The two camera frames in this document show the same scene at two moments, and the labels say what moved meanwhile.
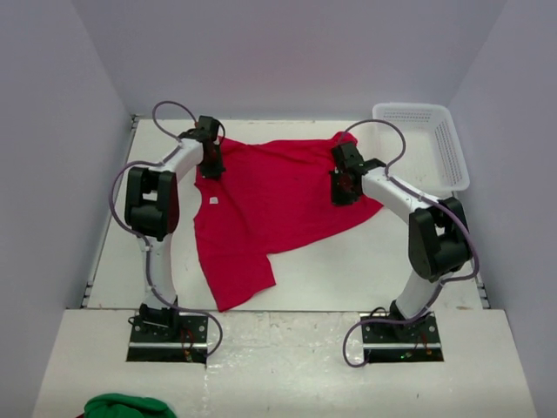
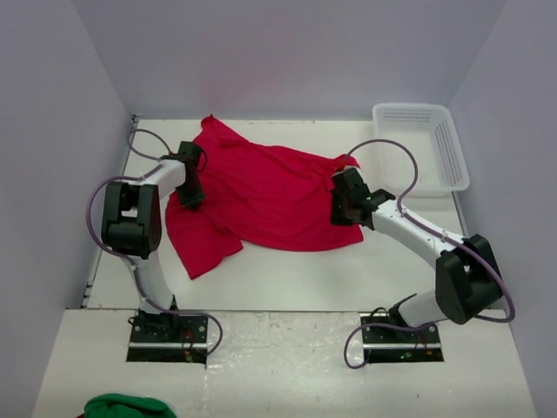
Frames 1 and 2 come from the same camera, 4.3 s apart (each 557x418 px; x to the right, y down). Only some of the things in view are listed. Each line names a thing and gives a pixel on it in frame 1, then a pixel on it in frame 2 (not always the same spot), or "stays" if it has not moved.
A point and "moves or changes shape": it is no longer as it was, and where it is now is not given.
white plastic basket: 433,157 stays
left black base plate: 184,338 stays
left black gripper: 218,170 -> 192,202
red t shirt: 271,197 moves or changes shape
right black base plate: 415,341 stays
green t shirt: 117,405 stays
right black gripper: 337,198 -> 336,219
